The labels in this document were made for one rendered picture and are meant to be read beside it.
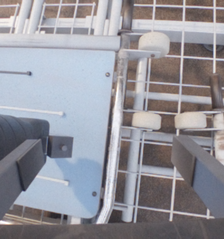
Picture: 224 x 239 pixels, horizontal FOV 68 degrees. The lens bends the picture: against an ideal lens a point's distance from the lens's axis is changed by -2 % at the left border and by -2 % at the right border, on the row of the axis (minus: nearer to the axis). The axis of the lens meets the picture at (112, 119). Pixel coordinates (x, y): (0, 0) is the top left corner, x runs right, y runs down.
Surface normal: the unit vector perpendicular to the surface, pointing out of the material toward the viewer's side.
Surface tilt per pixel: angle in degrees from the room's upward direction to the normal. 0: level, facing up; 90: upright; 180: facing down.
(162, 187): 0
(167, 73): 0
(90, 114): 5
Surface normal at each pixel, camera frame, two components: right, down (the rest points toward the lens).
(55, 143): 0.57, 0.00
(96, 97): -0.12, -0.07
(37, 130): 0.98, 0.07
